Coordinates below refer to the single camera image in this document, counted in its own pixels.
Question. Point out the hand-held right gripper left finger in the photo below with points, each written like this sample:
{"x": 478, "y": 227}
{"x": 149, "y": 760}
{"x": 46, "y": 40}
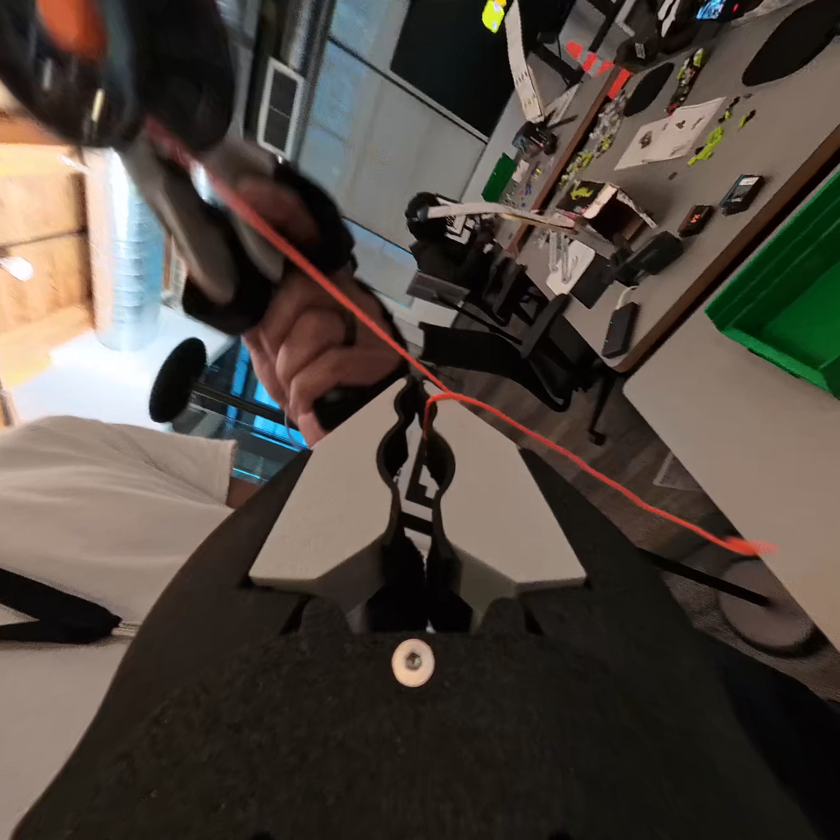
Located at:
{"x": 315, "y": 525}

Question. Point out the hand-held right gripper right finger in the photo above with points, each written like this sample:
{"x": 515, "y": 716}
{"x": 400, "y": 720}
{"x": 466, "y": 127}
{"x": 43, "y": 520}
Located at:
{"x": 505, "y": 525}

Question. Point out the person's left hand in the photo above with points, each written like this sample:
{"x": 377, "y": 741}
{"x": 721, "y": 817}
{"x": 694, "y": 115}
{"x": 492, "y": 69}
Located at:
{"x": 308, "y": 367}

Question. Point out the black white marker sheet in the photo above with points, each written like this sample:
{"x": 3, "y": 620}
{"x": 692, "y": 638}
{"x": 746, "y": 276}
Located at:
{"x": 420, "y": 489}

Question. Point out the black office chair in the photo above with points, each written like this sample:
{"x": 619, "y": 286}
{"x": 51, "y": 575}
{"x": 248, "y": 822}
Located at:
{"x": 485, "y": 354}

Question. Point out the black round stand base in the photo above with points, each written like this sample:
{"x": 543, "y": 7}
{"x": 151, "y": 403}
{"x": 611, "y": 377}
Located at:
{"x": 176, "y": 380}
{"x": 768, "y": 617}

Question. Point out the black power bank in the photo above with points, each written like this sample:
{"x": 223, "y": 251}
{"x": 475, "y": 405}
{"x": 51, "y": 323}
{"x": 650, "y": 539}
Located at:
{"x": 620, "y": 329}

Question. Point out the black box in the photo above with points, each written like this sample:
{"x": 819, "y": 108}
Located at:
{"x": 653, "y": 256}

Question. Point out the long cardboard strip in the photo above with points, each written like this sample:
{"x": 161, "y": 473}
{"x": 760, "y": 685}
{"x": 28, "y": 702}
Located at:
{"x": 499, "y": 213}

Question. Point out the open cardboard box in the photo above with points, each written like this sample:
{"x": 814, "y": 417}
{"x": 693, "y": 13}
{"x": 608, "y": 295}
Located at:
{"x": 604, "y": 210}

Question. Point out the green plastic bin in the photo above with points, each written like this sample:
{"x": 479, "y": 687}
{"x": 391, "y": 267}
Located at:
{"x": 787, "y": 308}

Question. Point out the small black red device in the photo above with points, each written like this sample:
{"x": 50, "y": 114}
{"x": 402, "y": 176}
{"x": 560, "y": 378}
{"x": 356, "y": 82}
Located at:
{"x": 695, "y": 220}

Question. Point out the scattered small toy bricks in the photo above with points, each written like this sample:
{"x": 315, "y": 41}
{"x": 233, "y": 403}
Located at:
{"x": 581, "y": 167}

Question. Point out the white curved strip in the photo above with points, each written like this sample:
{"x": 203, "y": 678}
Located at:
{"x": 525, "y": 65}

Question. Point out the small black blue device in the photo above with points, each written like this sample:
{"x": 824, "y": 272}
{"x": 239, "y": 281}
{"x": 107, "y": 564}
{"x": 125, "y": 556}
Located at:
{"x": 741, "y": 194}

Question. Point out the white instruction sheet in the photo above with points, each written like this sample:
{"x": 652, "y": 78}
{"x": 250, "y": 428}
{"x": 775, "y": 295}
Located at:
{"x": 669, "y": 134}

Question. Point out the lime green toy piece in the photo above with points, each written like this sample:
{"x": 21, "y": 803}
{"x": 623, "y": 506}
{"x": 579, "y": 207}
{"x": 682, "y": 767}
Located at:
{"x": 707, "y": 145}

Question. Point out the small black oval pad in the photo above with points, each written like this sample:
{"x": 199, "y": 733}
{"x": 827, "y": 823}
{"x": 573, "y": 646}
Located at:
{"x": 648, "y": 88}

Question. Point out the grey table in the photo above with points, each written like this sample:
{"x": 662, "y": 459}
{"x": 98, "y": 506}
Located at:
{"x": 774, "y": 138}

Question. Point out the black lime toy model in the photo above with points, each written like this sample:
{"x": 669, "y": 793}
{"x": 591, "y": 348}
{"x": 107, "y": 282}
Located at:
{"x": 686, "y": 80}

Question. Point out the large black oval pad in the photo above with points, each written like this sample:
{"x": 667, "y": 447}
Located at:
{"x": 794, "y": 46}

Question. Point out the silver air duct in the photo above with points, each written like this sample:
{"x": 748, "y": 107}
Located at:
{"x": 134, "y": 262}

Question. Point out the green base plate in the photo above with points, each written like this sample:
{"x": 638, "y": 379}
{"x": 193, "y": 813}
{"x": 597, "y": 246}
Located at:
{"x": 500, "y": 177}

